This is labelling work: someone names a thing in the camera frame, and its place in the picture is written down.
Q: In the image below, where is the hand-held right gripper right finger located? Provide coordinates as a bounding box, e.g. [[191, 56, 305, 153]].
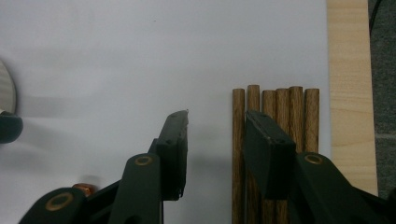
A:
[[244, 110, 297, 200]]

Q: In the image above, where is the row of brown chopsticks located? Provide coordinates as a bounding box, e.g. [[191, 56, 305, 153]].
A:
[[232, 84, 321, 224]]

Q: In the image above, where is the white ribbed black-rimmed mug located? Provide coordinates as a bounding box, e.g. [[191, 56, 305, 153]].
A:
[[0, 59, 24, 145]]

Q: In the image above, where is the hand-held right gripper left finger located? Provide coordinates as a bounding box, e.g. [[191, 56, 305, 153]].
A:
[[153, 109, 190, 202]]

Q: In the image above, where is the white table mat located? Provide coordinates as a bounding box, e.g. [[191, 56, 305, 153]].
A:
[[0, 0, 331, 224]]

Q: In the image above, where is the brown wooden spoon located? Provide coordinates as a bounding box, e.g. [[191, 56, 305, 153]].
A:
[[72, 182, 97, 198]]

